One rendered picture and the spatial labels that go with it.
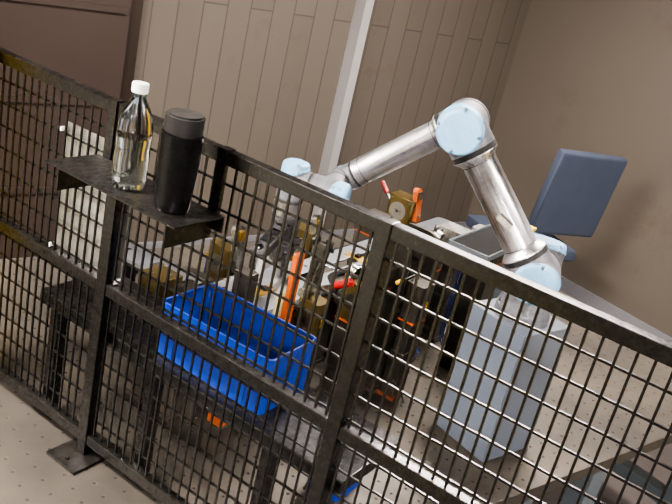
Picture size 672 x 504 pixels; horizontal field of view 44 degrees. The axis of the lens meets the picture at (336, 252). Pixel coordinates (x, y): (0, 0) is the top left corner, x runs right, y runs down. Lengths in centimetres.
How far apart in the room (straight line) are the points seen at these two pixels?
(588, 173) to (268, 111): 182
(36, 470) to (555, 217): 345
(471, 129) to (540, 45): 394
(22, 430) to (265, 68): 299
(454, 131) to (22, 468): 126
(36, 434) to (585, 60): 439
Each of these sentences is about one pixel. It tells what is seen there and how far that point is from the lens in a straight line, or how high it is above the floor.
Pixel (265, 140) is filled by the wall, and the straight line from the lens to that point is 485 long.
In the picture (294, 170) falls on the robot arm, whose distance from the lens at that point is 216.
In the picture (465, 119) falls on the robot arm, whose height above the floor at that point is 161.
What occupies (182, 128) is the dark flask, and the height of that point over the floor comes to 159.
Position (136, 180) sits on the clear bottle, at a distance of 159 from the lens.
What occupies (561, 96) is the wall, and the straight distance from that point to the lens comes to 577.
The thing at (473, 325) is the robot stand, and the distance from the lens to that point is 232.
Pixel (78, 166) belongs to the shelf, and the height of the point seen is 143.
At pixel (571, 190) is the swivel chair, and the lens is 478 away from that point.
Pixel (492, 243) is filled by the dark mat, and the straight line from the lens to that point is 263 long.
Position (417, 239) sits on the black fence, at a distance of 132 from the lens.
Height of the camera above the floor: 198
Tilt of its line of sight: 21 degrees down
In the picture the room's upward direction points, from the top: 13 degrees clockwise
